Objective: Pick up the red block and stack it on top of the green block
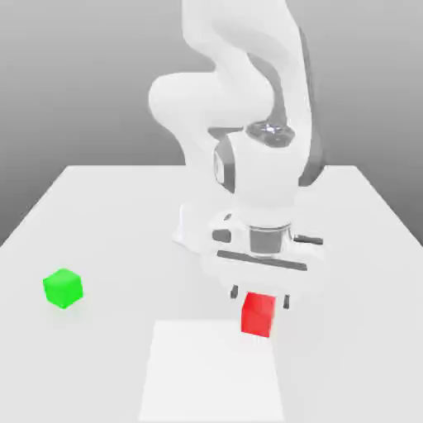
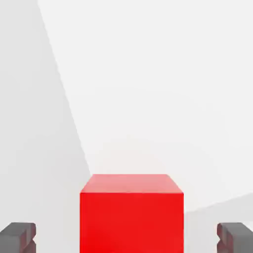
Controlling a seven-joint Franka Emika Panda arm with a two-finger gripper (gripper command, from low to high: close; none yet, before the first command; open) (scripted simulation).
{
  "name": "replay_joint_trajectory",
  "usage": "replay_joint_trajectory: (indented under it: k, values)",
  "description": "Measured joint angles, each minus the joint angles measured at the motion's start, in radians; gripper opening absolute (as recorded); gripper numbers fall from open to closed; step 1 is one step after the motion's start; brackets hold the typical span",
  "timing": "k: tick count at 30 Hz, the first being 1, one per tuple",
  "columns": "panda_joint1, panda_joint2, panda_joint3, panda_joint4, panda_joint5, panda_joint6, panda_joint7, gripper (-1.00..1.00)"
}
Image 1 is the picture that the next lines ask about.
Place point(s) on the small green cube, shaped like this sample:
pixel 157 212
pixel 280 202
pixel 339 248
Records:
pixel 62 288

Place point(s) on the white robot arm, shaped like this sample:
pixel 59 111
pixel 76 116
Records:
pixel 228 99

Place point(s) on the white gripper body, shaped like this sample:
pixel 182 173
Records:
pixel 261 269

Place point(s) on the small red cube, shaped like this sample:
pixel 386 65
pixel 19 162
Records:
pixel 257 314

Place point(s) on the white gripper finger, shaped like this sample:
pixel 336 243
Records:
pixel 286 299
pixel 234 290

